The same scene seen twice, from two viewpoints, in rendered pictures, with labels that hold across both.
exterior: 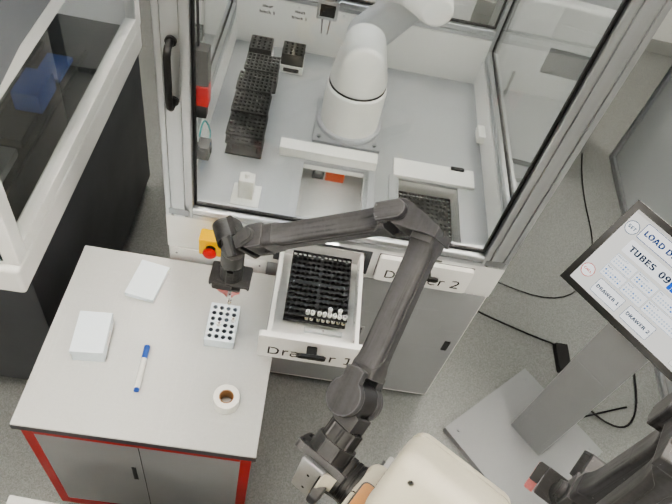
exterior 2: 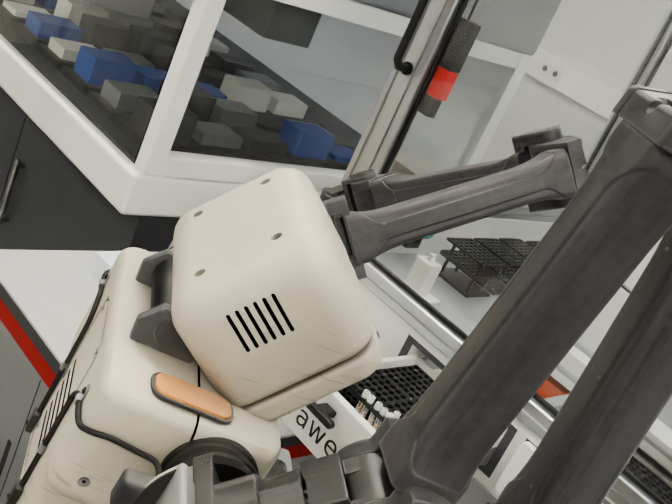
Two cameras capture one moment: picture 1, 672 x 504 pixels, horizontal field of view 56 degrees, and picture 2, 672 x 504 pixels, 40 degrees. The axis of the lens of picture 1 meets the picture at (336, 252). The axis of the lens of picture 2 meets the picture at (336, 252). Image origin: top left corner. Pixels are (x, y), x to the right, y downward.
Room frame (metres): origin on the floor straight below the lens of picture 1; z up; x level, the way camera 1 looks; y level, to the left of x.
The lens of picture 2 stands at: (-0.14, -0.88, 1.66)
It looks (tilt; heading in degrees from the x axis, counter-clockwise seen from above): 21 degrees down; 46
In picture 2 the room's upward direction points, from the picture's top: 25 degrees clockwise
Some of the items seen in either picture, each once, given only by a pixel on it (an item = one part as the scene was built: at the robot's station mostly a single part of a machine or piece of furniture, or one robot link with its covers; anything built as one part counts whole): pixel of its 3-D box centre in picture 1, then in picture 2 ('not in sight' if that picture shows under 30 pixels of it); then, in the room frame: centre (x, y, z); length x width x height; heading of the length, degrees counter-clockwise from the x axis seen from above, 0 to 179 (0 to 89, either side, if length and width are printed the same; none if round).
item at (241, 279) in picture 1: (231, 270); not in sight; (0.89, 0.24, 1.09); 0.10 x 0.07 x 0.07; 96
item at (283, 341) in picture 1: (311, 350); (327, 424); (0.86, 0.00, 0.87); 0.29 x 0.02 x 0.11; 97
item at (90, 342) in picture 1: (92, 336); (129, 272); (0.77, 0.58, 0.79); 0.13 x 0.09 x 0.05; 13
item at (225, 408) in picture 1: (226, 399); not in sight; (0.70, 0.18, 0.78); 0.07 x 0.07 x 0.04
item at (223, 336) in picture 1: (222, 325); not in sight; (0.91, 0.26, 0.78); 0.12 x 0.08 x 0.04; 8
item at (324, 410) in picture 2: (311, 353); (323, 411); (0.83, -0.01, 0.91); 0.07 x 0.04 x 0.01; 97
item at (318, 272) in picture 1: (317, 290); (403, 413); (1.06, 0.02, 0.87); 0.22 x 0.18 x 0.06; 7
